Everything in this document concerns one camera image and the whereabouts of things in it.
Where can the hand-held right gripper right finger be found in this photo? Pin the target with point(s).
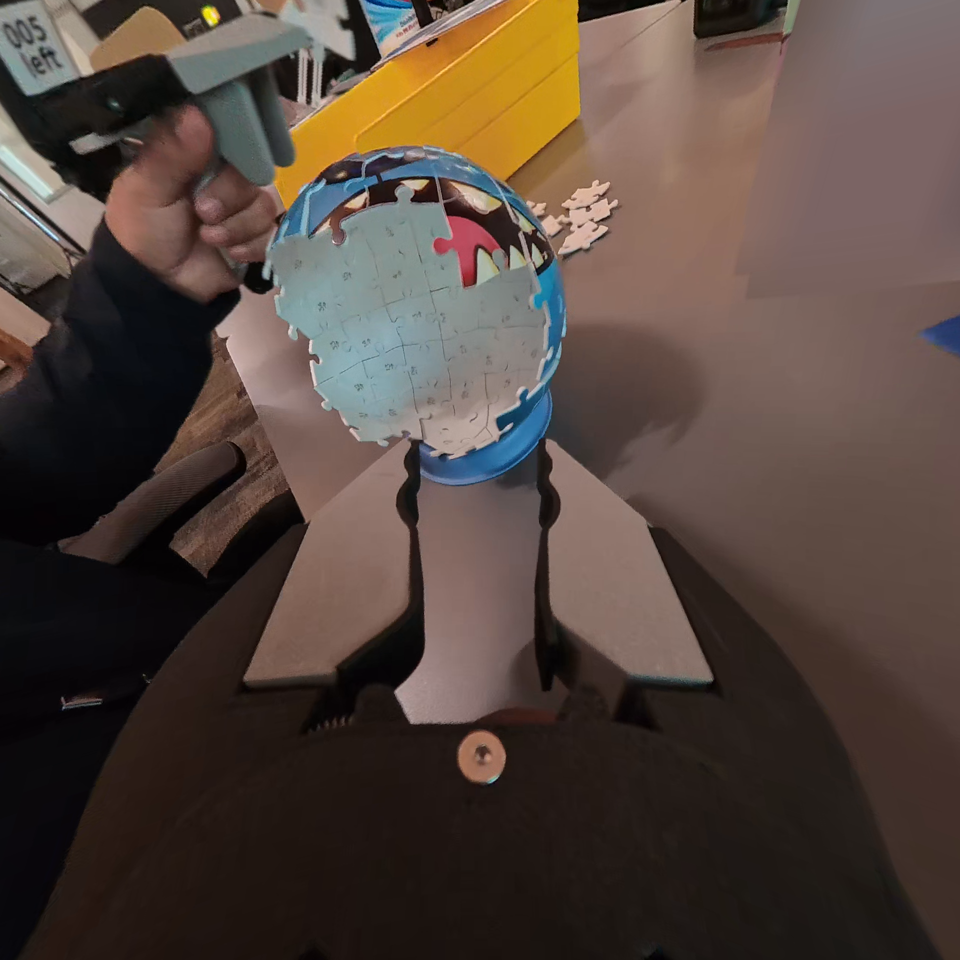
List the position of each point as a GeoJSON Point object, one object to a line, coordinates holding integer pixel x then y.
{"type": "Point", "coordinates": [622, 600]}

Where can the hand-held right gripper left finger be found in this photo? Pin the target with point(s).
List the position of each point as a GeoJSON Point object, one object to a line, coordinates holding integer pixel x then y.
{"type": "Point", "coordinates": [337, 600]}

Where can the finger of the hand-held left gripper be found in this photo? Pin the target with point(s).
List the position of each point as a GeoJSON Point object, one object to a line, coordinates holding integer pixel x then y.
{"type": "Point", "coordinates": [232, 52]}

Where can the blue round ball stand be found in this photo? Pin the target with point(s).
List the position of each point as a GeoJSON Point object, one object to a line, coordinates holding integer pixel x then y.
{"type": "Point", "coordinates": [480, 461]}

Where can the yellow plastic bin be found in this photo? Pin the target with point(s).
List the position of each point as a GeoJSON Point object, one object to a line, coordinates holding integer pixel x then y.
{"type": "Point", "coordinates": [465, 97]}

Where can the blue cartoon puzzle ball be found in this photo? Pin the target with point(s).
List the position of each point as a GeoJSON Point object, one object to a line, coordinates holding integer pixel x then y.
{"type": "Point", "coordinates": [405, 330]}

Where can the person's left forearm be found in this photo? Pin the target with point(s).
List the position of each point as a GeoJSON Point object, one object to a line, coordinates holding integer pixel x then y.
{"type": "Point", "coordinates": [97, 390]}

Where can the pile of white puzzle pieces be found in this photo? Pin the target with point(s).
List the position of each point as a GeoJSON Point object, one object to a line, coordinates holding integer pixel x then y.
{"type": "Point", "coordinates": [589, 217]}

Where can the person's left hand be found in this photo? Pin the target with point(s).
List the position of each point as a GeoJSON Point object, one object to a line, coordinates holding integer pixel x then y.
{"type": "Point", "coordinates": [157, 217]}

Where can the tan plywood chair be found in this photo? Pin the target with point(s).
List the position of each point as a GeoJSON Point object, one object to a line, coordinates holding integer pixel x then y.
{"type": "Point", "coordinates": [139, 37]}

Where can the person's torso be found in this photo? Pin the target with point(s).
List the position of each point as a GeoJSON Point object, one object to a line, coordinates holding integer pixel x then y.
{"type": "Point", "coordinates": [60, 637]}

